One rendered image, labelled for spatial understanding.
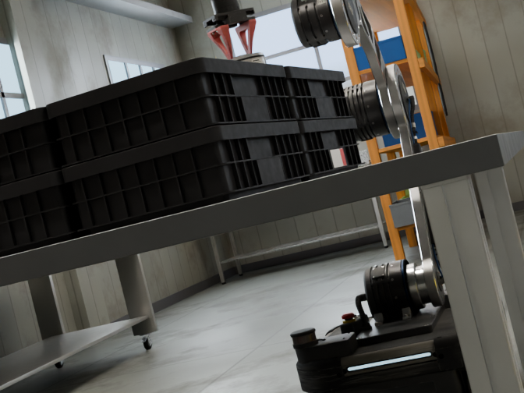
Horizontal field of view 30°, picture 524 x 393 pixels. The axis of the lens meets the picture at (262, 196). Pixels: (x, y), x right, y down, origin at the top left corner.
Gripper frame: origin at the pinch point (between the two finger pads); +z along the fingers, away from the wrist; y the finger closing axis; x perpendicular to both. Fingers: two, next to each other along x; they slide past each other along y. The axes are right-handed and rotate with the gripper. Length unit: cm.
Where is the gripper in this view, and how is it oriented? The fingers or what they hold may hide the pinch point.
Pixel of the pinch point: (239, 54)
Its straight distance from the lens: 217.1
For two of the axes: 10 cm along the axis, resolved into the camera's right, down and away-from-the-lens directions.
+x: -4.9, 1.1, 8.7
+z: 2.8, 9.6, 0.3
